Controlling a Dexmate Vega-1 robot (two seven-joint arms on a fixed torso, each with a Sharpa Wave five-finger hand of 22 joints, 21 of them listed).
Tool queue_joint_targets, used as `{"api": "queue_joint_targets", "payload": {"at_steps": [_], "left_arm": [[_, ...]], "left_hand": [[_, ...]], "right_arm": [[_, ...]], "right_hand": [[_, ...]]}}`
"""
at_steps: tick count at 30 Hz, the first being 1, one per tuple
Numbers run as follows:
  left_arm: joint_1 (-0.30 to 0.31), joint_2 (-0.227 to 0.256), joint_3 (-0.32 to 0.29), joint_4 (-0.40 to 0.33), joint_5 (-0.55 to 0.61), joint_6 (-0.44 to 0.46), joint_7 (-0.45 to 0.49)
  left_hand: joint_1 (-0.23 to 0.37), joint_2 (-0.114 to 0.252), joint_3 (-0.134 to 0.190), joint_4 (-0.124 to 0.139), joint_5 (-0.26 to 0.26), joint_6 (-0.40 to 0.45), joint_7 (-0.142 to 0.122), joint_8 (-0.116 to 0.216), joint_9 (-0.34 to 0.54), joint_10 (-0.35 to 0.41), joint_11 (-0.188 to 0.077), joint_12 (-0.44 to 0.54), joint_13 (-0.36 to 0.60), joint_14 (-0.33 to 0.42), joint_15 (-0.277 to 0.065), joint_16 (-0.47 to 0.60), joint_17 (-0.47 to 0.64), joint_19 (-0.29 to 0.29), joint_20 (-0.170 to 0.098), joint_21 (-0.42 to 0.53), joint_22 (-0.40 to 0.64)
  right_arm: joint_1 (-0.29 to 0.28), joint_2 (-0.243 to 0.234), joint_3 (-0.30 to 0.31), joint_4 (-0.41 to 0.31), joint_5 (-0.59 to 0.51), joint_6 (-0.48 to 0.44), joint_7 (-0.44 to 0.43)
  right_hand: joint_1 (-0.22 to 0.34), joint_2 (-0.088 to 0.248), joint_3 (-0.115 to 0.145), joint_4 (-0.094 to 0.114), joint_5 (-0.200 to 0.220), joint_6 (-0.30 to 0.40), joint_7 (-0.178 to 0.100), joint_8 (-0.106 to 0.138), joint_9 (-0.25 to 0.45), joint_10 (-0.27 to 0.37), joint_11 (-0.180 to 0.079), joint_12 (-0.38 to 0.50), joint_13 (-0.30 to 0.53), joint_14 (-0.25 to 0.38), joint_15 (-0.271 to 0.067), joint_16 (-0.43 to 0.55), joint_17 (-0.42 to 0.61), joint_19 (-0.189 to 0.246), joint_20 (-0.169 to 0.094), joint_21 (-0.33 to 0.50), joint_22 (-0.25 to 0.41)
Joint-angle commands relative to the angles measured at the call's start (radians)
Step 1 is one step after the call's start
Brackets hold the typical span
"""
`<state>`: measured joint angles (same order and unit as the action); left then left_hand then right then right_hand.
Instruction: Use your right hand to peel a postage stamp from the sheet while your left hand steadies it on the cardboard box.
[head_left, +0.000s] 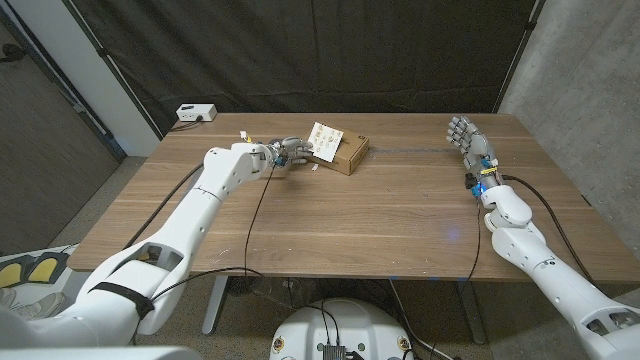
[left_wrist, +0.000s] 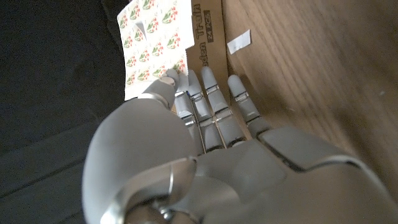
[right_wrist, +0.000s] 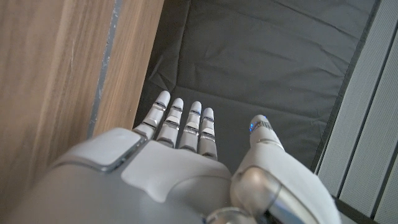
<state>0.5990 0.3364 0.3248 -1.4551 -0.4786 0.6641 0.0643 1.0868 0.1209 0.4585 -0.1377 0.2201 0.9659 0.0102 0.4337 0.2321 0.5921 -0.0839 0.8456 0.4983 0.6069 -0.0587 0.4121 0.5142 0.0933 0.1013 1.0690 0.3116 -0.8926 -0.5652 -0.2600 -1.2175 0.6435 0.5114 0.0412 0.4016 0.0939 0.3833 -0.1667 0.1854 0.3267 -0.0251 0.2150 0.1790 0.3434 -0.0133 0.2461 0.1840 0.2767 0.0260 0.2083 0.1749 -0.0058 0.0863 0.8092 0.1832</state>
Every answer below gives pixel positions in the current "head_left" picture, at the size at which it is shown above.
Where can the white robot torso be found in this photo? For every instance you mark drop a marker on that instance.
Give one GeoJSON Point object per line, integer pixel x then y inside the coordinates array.
{"type": "Point", "coordinates": [340, 325]}

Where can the grey sneaker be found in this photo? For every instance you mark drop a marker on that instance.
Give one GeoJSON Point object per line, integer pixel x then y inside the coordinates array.
{"type": "Point", "coordinates": [40, 305]}

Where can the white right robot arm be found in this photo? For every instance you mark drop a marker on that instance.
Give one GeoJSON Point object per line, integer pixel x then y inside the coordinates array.
{"type": "Point", "coordinates": [520, 245]}

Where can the white postage stamp sheet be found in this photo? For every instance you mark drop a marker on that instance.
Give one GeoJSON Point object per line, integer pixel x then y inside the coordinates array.
{"type": "Point", "coordinates": [325, 140]}

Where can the black backdrop curtain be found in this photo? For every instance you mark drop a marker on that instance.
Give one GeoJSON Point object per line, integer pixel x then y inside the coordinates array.
{"type": "Point", "coordinates": [300, 50]}

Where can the white table leg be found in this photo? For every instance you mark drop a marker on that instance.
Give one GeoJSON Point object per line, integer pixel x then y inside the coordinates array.
{"type": "Point", "coordinates": [215, 305]}

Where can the white power outlet box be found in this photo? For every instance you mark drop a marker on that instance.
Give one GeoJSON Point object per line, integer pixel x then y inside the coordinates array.
{"type": "Point", "coordinates": [196, 112]}

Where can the yellow and black pad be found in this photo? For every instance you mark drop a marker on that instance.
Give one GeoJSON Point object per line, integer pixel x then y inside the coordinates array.
{"type": "Point", "coordinates": [42, 267]}

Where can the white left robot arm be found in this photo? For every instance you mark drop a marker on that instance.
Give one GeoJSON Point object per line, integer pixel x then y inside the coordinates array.
{"type": "Point", "coordinates": [220, 175]}

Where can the brown cardboard box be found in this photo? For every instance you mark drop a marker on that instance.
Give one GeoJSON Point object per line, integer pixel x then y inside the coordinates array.
{"type": "Point", "coordinates": [352, 150]}

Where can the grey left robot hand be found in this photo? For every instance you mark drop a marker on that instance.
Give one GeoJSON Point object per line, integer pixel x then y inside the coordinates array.
{"type": "Point", "coordinates": [292, 150]}

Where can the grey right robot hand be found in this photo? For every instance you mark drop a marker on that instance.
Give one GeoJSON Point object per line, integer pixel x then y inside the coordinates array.
{"type": "Point", "coordinates": [475, 147]}

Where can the grey table leg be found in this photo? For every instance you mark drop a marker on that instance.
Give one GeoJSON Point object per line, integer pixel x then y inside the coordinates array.
{"type": "Point", "coordinates": [470, 312]}

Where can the black backdrop stand pole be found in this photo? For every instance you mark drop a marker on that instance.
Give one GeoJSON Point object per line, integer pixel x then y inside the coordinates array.
{"type": "Point", "coordinates": [107, 57]}
{"type": "Point", "coordinates": [522, 45]}

